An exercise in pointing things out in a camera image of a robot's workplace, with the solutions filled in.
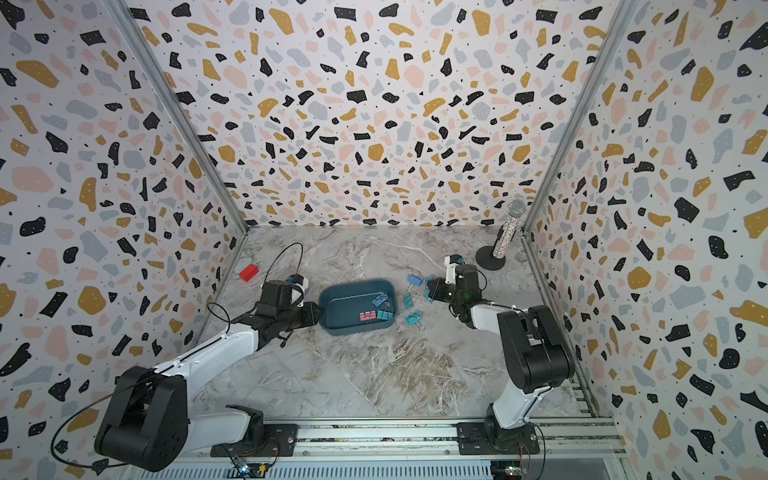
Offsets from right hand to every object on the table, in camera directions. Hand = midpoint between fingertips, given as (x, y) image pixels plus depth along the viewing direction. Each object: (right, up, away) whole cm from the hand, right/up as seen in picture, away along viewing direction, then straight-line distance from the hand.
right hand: (429, 281), depth 95 cm
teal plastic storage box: (-29, -9, +4) cm, 31 cm away
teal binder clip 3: (-1, -4, +1) cm, 5 cm away
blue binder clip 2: (-16, -6, +5) cm, 18 cm away
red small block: (-63, +2, +10) cm, 64 cm away
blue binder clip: (-4, 0, +9) cm, 10 cm away
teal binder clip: (-14, -11, 0) cm, 18 cm away
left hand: (-32, -8, -7) cm, 33 cm away
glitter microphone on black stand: (+23, +8, +8) cm, 26 cm away
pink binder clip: (-20, -11, -1) cm, 23 cm away
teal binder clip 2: (-7, -7, +5) cm, 11 cm away
